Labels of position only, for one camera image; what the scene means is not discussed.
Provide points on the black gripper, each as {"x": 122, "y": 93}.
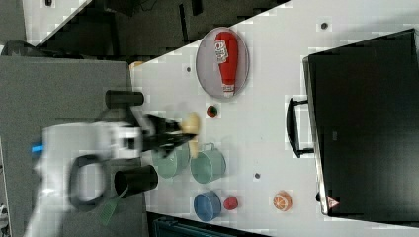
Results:
{"x": 156, "y": 137}

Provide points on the peeled yellow toy banana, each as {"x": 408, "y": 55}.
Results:
{"x": 192, "y": 125}

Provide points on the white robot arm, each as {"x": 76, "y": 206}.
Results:
{"x": 66, "y": 148}

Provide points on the black toaster oven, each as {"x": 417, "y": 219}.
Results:
{"x": 363, "y": 108}

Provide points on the large mint green bowl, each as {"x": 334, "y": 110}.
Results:
{"x": 173, "y": 164}

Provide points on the small red green toy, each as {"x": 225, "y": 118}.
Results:
{"x": 212, "y": 111}

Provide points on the mint green mug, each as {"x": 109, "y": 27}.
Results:
{"x": 209, "y": 166}

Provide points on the black utensil holder cup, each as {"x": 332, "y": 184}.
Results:
{"x": 135, "y": 181}

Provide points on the grey oval plate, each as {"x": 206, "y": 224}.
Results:
{"x": 207, "y": 67}

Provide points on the blue cup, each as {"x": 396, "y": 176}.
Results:
{"x": 207, "y": 206}

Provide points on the small red cup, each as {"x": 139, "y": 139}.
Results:
{"x": 230, "y": 203}

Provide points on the green slotted spatula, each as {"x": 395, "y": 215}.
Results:
{"x": 110, "y": 207}

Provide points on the red ketchup bottle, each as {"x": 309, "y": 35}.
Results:
{"x": 226, "y": 54}

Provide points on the orange slice toy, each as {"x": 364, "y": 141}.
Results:
{"x": 283, "y": 201}

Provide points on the black oven door handle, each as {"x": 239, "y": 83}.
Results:
{"x": 292, "y": 130}

